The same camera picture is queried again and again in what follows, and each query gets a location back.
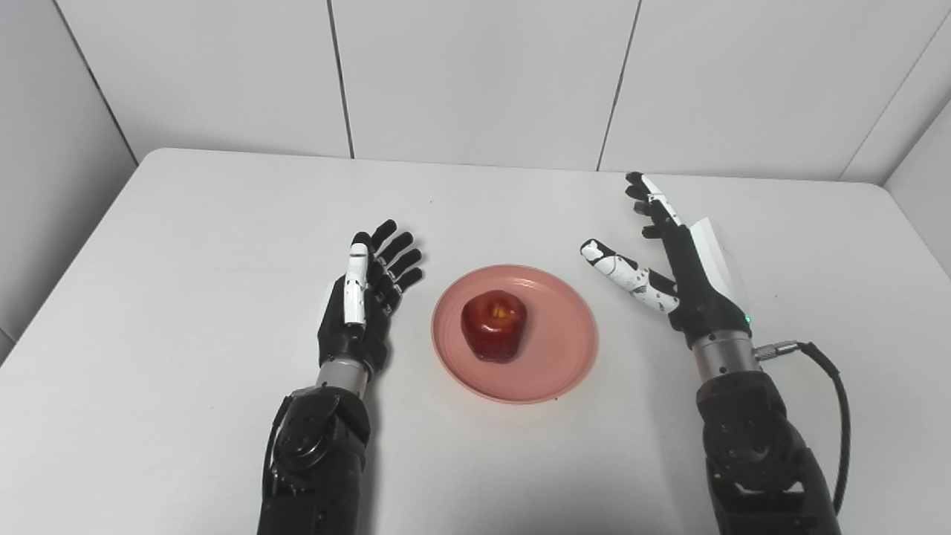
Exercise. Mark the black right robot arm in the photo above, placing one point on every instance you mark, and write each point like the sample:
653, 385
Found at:
754, 446

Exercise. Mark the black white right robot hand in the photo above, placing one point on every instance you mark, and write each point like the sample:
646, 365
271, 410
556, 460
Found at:
702, 297

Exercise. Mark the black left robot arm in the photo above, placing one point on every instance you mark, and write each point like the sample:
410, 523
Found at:
312, 461

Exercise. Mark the red apple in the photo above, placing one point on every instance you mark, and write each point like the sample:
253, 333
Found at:
494, 331

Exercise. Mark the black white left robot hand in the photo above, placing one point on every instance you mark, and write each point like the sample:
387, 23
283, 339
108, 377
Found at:
360, 338

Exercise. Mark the pink round plate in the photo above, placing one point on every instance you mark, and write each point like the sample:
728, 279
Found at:
557, 349

